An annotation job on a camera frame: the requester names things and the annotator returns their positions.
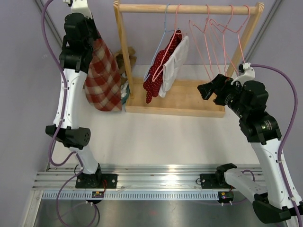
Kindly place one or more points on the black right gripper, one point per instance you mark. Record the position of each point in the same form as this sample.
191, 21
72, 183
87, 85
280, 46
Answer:
220, 85

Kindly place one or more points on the small white skirt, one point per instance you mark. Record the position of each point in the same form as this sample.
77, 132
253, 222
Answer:
172, 66

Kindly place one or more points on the red plaid skirt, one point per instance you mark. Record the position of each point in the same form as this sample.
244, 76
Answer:
102, 85

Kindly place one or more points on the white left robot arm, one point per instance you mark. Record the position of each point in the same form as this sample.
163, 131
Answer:
74, 60

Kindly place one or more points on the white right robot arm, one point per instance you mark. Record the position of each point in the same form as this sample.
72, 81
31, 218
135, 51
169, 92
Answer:
278, 200

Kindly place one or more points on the red polka dot skirt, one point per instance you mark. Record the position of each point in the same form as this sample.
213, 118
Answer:
154, 81

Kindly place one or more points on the wooden clothes rack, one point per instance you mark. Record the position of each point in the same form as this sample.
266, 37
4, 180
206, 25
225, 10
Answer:
142, 24

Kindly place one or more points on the teal plastic bin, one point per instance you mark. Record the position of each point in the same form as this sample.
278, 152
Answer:
125, 95

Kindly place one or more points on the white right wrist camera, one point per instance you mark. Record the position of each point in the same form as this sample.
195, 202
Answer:
246, 73

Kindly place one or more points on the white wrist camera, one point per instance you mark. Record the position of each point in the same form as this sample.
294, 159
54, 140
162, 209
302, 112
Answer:
246, 73
79, 6

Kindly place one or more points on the blue wire hanger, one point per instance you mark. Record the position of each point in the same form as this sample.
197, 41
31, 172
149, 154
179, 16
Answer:
156, 52

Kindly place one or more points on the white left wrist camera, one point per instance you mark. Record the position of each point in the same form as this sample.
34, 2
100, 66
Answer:
79, 6

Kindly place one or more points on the aluminium frame rail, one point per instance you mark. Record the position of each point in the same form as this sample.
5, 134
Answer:
162, 141

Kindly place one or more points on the slotted cable duct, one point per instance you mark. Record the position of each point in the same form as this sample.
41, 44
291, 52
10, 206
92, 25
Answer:
133, 195

